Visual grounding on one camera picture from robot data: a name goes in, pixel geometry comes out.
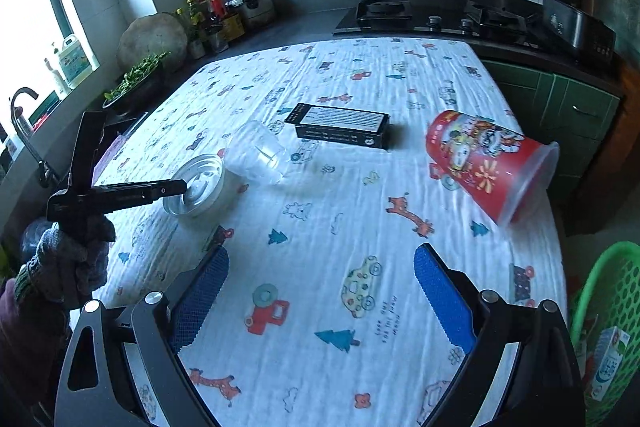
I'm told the green kitchen cabinet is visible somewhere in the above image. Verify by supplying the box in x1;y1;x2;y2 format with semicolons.
479;51;626;188

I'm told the left purple sleeve forearm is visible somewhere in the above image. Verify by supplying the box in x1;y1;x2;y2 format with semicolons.
1;258;70;415

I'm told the condiment bottles group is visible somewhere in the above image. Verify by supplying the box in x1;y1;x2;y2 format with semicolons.
172;0;276;60

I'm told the kitchen sink faucet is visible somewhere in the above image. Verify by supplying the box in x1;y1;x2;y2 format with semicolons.
10;87;60;188

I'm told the dish soap bottle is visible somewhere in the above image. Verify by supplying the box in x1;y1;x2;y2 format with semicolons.
55;34;96;89

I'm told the large white milk carton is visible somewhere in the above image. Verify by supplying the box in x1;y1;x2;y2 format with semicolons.
588;326;630;402

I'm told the black gas stove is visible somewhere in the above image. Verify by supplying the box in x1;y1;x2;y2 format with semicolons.
333;0;544;49

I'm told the white round dish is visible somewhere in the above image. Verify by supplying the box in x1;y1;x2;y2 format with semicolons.
163;154;226;218

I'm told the green plastic trash basket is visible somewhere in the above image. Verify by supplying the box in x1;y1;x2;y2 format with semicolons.
570;242;639;426

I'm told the black rectangular box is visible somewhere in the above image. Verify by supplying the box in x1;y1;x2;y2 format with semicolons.
284;103;390;150

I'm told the clear plastic cup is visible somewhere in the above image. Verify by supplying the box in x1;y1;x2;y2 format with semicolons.
224;120;288;184

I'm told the black rice cooker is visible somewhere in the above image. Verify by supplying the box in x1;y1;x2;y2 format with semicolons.
541;0;616;64

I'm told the cartoon print tablecloth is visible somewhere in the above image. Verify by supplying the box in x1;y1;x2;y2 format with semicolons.
96;37;566;426

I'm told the left gloved hand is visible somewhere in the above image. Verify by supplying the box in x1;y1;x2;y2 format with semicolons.
26;216;116;311

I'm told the red cartoon plastic cup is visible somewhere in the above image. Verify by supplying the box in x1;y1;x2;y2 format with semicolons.
425;110;560;228

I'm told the green vegetables bowl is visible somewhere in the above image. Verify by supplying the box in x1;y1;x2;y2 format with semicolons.
102;51;169;115

